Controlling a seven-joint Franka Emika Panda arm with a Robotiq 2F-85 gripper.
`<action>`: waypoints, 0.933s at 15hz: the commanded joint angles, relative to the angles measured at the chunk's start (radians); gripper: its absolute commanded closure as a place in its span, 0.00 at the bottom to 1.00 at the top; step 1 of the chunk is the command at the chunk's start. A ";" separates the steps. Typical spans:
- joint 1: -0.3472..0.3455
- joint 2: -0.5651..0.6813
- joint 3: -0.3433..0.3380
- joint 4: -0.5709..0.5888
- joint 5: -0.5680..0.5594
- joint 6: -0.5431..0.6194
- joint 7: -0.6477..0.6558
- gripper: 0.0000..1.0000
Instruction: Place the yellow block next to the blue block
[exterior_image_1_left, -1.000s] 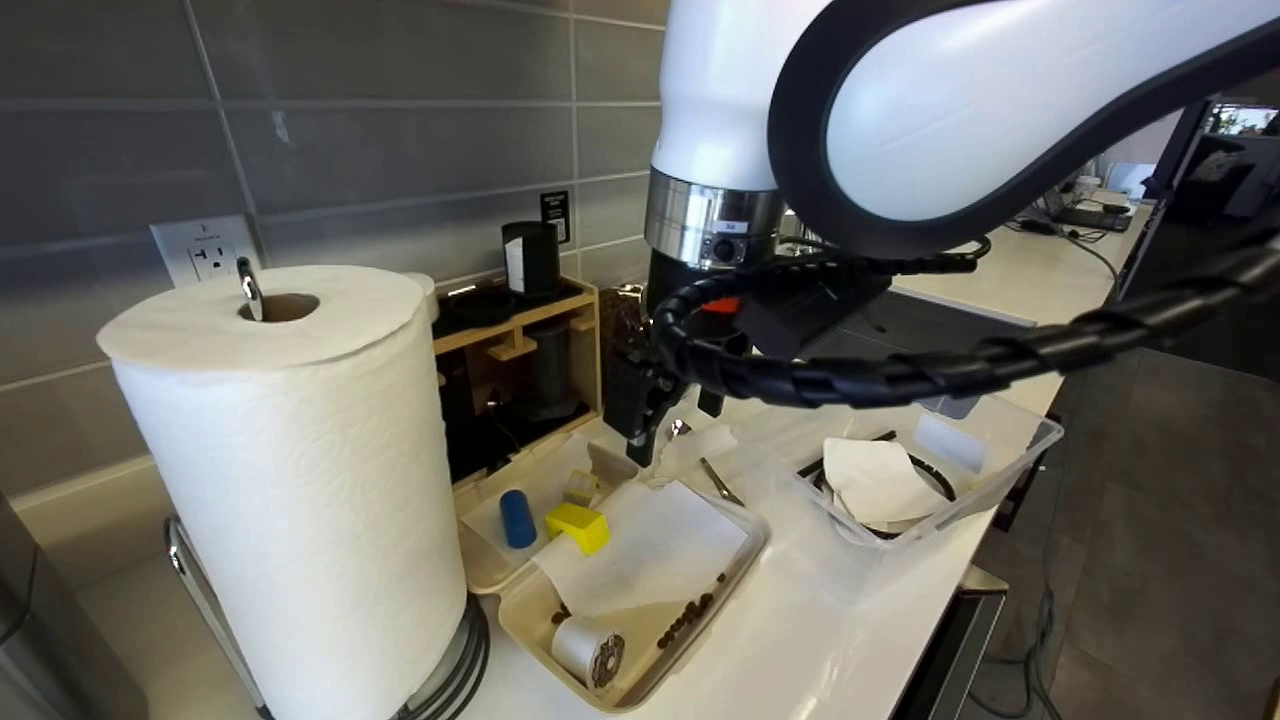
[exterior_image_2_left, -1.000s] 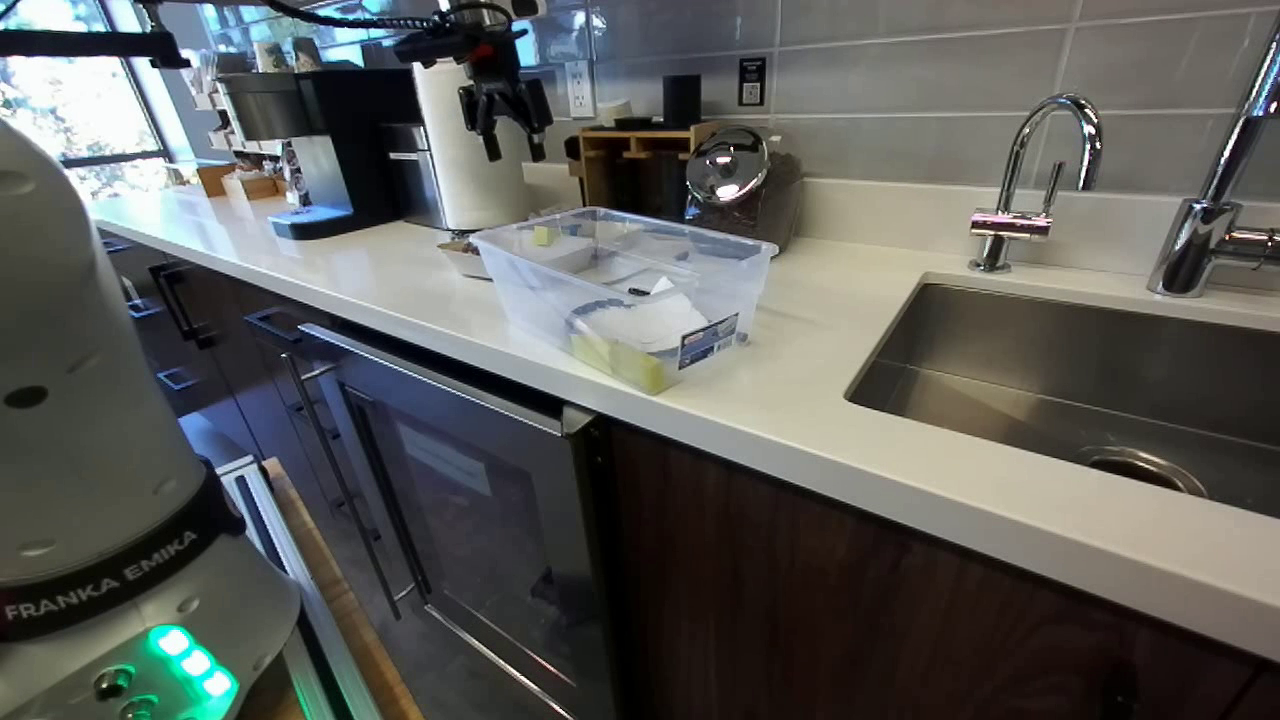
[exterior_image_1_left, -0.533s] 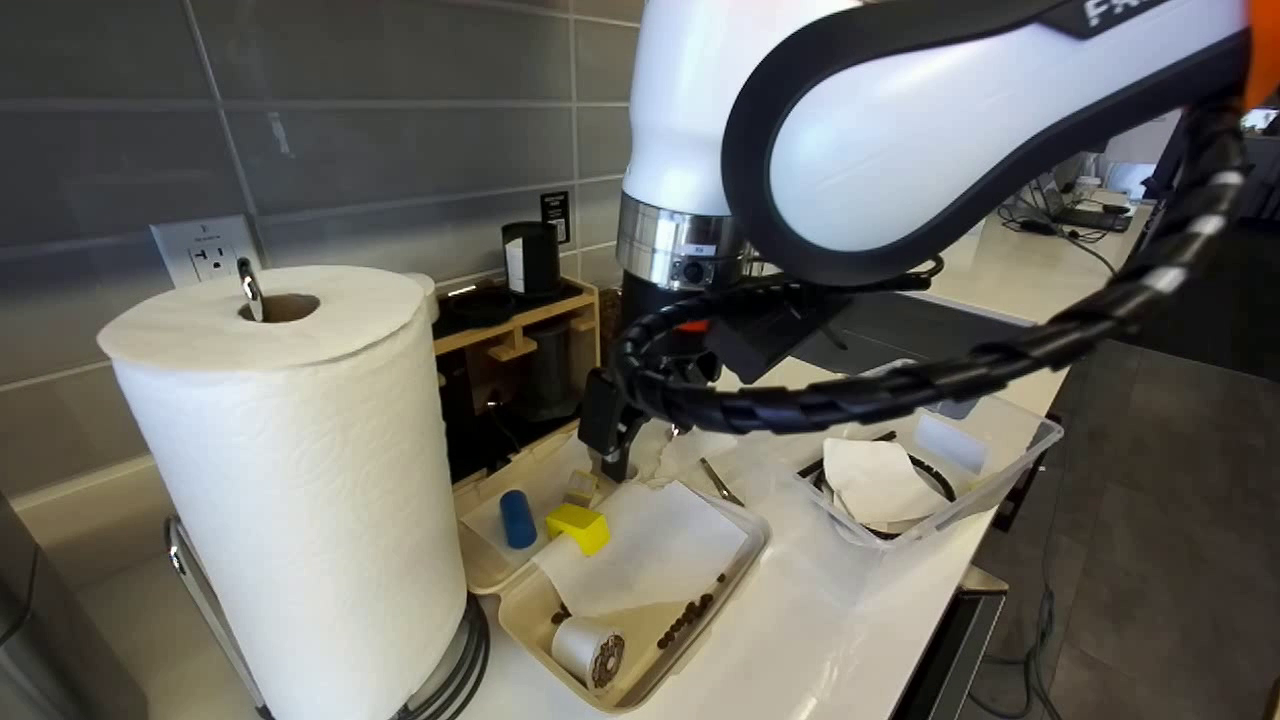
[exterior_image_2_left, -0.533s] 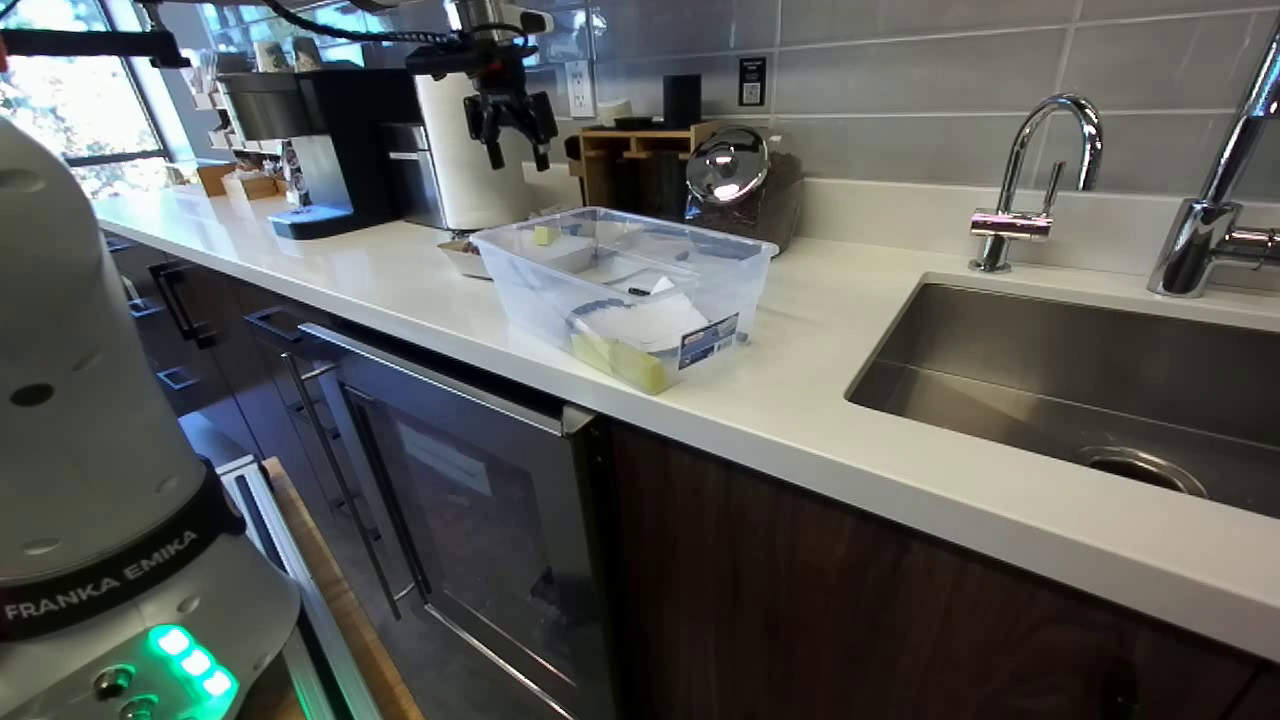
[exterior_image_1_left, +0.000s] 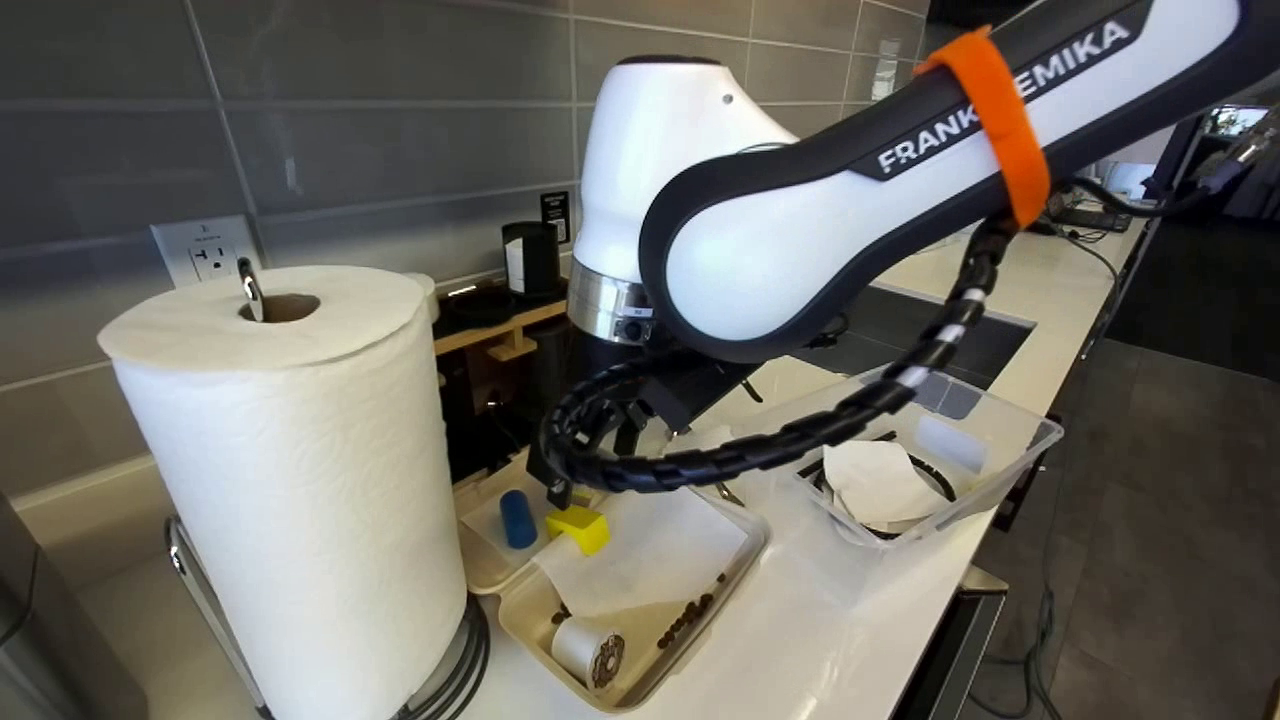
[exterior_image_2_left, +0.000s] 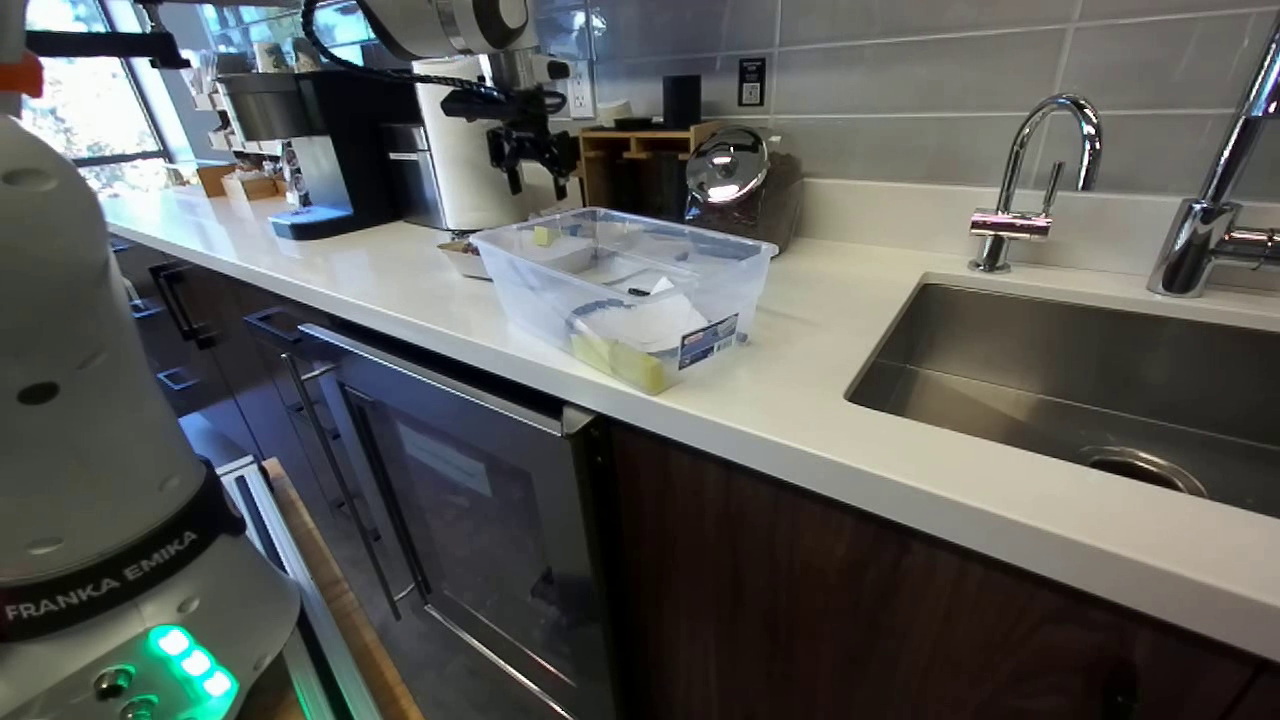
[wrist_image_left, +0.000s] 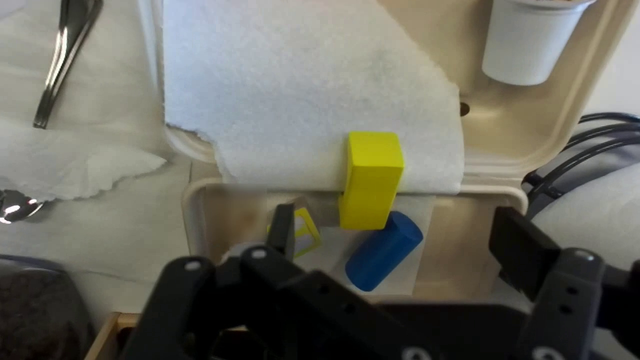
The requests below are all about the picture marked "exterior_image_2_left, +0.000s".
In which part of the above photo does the silver kettle pot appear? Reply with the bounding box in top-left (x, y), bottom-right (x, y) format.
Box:
top-left (675, 123), bottom-right (809, 251)

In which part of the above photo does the small black box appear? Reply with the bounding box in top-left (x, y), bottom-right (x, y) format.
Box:
top-left (659, 73), bottom-right (705, 130)

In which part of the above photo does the wall power outlet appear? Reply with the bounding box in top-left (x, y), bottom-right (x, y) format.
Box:
top-left (733, 53), bottom-right (772, 111)

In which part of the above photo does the black horizontal bar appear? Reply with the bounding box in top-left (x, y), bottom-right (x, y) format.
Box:
top-left (20, 29), bottom-right (191, 73)

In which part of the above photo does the yellow sponge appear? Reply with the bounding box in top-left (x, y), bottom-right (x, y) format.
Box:
top-left (568, 328), bottom-right (679, 399)

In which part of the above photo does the glass door beverage fridge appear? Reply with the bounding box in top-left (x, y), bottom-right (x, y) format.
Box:
top-left (293, 314), bottom-right (618, 720)

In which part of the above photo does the clear plastic storage container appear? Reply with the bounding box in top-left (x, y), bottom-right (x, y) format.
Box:
top-left (466, 205), bottom-right (782, 399)

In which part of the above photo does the white paper towel roll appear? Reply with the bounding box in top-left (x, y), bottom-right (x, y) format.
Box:
top-left (406, 53), bottom-right (532, 237)

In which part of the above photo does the stainless steel appliance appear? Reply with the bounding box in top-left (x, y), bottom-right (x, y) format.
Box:
top-left (383, 117), bottom-right (452, 230)

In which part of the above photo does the shallow white tray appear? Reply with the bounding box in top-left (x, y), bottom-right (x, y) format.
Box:
top-left (507, 215), bottom-right (644, 281)

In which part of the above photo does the stainless steel sink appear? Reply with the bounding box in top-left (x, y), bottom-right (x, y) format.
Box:
top-left (841, 267), bottom-right (1280, 522)

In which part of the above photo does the wooden countertop rack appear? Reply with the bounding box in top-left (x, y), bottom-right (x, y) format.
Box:
top-left (571, 123), bottom-right (710, 220)

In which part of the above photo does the window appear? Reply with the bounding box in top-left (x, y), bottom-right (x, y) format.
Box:
top-left (20, 0), bottom-right (191, 205)

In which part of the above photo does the large chrome faucet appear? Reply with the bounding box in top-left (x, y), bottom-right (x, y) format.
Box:
top-left (1143, 18), bottom-right (1280, 298)

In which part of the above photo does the black cable conduit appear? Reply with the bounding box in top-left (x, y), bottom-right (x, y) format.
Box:
top-left (300, 0), bottom-right (455, 90)

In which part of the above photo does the black coffee machine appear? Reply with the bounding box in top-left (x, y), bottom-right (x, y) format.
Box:
top-left (217, 63), bottom-right (420, 245)

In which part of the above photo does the small wooden box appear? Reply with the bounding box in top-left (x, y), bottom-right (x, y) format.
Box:
top-left (194, 154), bottom-right (293, 206)

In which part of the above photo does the wooden plank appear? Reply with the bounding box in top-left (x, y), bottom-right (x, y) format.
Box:
top-left (260, 452), bottom-right (429, 720)

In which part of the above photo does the grey drawer cabinet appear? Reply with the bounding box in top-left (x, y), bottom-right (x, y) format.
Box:
top-left (104, 237), bottom-right (335, 537)

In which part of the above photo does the dark wooden cabinet front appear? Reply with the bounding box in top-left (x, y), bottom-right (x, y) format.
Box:
top-left (604, 420), bottom-right (1280, 720)

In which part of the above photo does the small chrome faucet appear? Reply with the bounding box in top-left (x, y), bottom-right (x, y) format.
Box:
top-left (967, 90), bottom-right (1107, 277)

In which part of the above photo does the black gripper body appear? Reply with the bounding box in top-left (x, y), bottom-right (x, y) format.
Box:
top-left (438, 76), bottom-right (578, 154)

